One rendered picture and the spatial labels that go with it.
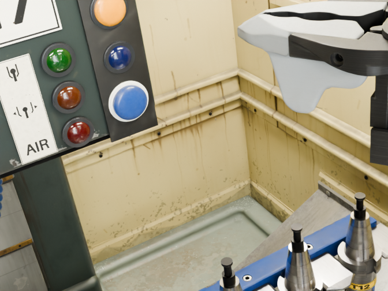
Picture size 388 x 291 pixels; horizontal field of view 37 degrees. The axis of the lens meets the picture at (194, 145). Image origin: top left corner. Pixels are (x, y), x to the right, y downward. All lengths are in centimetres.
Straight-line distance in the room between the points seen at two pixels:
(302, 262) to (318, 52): 52
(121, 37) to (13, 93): 9
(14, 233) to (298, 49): 101
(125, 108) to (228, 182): 153
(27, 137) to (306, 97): 22
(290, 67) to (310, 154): 130
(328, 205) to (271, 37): 129
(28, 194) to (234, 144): 86
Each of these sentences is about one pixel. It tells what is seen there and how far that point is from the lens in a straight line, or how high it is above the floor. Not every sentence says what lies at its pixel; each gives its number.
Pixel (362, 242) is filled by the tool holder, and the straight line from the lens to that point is 89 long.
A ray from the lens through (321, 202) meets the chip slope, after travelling 165.
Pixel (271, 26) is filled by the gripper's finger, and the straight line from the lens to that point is 37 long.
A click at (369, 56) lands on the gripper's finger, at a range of 33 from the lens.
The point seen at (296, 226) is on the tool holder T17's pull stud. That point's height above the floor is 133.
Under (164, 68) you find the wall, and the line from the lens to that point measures 171.
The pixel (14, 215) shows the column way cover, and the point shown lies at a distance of 127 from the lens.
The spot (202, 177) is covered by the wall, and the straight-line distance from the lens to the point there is 194.
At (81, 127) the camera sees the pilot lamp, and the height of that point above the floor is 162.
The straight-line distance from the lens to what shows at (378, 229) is 97.
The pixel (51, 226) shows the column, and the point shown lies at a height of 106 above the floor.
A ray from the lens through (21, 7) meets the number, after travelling 45.
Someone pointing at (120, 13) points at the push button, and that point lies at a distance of 47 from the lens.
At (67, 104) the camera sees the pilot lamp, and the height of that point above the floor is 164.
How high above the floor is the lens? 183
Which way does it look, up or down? 30 degrees down
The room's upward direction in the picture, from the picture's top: 9 degrees counter-clockwise
